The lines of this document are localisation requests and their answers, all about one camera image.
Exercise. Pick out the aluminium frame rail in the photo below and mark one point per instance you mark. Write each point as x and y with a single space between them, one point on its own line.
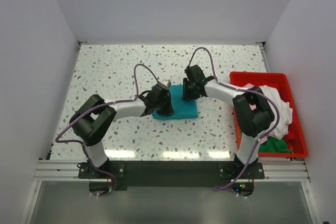
266 171

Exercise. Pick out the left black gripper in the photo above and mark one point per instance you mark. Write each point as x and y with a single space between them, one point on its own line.
168 110

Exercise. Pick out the green t shirt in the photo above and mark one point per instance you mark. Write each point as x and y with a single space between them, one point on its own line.
273 145

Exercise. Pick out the white t shirt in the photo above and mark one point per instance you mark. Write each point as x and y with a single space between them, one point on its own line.
285 112

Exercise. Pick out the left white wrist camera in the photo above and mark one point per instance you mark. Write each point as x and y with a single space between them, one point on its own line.
167 83

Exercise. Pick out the pink t shirt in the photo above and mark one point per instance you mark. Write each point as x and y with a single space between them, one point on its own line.
257 112

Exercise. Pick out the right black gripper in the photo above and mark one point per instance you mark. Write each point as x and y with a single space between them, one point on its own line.
186 95

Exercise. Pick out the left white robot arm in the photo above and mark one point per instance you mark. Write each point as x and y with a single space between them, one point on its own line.
93 119

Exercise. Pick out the teal t shirt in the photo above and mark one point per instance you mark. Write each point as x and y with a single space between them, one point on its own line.
183 109

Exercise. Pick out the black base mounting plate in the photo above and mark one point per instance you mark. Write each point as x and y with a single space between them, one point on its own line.
111 183

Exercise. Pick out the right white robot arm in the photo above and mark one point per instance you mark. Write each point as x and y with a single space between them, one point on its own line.
233 95

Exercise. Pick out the red plastic bin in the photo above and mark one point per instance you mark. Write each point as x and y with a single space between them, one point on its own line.
295 146

